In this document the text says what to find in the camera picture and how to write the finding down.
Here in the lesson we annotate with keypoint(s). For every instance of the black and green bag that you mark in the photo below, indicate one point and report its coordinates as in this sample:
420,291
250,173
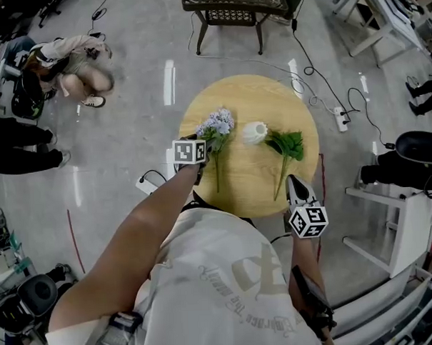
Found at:
28,97

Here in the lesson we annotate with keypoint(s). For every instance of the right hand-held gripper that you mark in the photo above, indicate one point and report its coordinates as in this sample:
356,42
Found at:
309,221

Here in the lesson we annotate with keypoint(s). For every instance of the black round case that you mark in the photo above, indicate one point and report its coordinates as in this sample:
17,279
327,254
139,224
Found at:
37,295

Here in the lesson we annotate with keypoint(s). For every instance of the white square side table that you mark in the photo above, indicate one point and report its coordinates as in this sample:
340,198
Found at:
418,223

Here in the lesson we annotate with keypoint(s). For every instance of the white power strip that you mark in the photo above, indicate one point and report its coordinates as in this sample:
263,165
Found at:
340,120
146,183

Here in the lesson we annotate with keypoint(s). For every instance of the white ribbed vase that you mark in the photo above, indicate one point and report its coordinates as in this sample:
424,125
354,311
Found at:
252,134

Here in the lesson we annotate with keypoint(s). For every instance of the blue artificial hydrangea flower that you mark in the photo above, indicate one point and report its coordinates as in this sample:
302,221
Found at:
219,123

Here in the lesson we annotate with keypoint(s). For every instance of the white desk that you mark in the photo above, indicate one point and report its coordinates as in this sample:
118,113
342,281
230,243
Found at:
391,14

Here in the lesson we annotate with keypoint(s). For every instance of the person's white t-shirt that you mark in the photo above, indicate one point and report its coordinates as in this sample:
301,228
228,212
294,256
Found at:
214,304

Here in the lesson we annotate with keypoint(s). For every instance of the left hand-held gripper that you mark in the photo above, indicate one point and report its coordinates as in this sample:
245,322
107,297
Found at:
188,151

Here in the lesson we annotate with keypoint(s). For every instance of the green artificial leafy plant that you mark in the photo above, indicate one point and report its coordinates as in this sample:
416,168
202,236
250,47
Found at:
290,143

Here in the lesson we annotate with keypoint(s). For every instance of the small black monitor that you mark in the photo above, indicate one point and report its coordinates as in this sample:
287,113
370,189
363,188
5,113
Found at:
310,296

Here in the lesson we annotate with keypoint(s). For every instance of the person's right forearm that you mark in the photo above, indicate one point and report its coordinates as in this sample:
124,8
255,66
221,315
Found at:
303,253

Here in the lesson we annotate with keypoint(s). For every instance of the person's left forearm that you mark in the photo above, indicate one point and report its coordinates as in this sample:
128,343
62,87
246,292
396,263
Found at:
133,243

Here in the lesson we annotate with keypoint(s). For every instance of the white shelving rack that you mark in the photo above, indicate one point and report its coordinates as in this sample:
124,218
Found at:
379,314

